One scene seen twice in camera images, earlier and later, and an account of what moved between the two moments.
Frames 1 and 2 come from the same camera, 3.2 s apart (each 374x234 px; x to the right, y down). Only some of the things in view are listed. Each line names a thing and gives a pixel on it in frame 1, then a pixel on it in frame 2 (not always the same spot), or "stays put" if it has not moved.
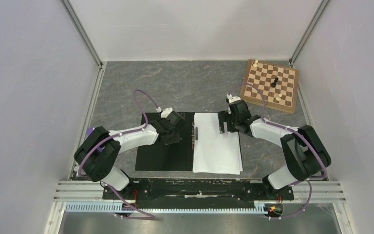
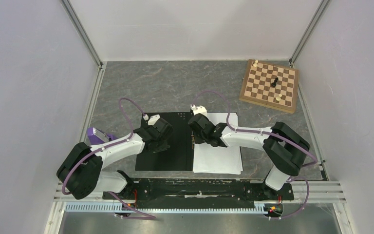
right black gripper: [225, 116] -> [197, 140]
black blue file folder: [157, 156] stays put
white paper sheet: [214, 152] stays put
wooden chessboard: [278, 85] stays put
